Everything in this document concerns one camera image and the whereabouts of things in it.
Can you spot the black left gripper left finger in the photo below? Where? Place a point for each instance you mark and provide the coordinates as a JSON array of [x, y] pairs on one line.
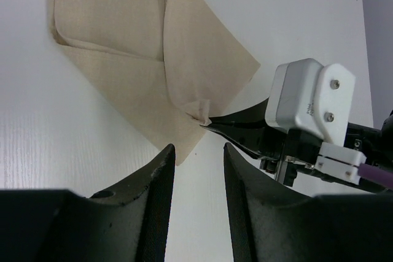
[[127, 221]]

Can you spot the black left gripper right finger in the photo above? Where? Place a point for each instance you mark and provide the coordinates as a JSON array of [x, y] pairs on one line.
[[270, 222]]

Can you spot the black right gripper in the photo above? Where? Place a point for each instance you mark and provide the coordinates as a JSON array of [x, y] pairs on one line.
[[364, 161]]

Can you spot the beige cloth napkin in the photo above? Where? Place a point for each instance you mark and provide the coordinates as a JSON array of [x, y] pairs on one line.
[[167, 66]]

